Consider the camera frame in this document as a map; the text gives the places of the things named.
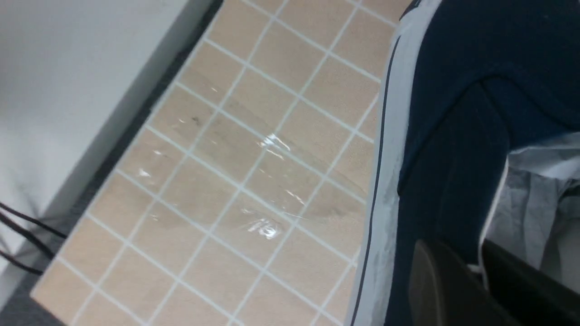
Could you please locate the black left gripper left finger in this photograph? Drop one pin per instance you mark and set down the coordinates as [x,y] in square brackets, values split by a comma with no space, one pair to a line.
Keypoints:
[443,291]

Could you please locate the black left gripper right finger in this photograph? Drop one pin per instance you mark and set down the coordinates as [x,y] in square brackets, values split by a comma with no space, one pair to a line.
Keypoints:
[530,296]

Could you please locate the navy slip-on shoe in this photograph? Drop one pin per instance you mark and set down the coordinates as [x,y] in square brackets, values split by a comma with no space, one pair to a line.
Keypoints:
[477,139]

